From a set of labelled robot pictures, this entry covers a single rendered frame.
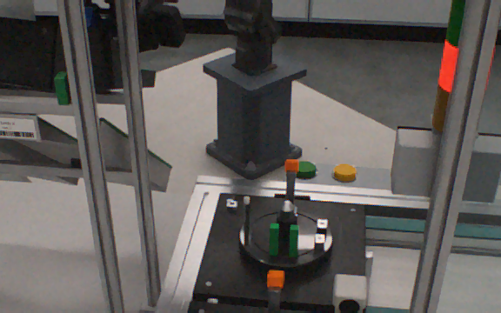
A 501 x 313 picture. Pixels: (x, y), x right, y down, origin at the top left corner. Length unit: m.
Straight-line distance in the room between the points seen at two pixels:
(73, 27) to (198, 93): 1.04
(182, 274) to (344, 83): 2.73
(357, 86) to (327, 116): 2.05
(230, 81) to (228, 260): 0.41
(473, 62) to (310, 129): 0.87
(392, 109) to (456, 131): 2.74
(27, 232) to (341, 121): 0.73
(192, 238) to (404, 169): 0.41
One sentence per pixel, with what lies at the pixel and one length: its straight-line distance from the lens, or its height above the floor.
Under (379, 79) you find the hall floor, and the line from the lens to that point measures 3.78.
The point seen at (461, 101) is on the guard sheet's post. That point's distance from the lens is 0.76.
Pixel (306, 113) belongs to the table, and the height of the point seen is 0.86.
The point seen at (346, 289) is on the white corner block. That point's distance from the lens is 0.99.
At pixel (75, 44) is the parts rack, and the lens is 0.72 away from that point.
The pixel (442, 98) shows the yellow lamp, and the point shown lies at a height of 1.30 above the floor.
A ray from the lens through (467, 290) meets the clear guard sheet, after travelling 0.94.
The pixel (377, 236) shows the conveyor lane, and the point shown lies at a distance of 1.18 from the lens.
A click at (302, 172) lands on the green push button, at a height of 0.97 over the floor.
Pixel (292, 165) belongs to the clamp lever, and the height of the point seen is 1.07.
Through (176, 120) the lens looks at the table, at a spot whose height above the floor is 0.86.
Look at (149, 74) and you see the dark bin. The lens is 1.02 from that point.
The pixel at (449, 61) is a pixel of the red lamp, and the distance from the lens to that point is 0.78.
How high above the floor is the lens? 1.66
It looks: 36 degrees down
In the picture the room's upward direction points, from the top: straight up
